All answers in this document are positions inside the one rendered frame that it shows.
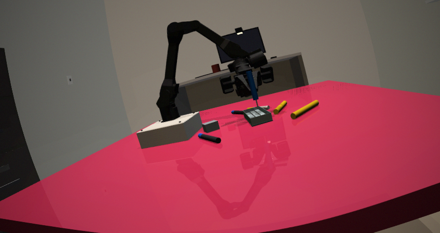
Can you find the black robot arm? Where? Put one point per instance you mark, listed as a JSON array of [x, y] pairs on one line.
[[175, 32]]

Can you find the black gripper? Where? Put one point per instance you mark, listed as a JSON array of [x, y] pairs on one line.
[[241, 79]]

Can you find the keyboard with white letter keys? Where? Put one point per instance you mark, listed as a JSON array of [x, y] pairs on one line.
[[256, 116]]

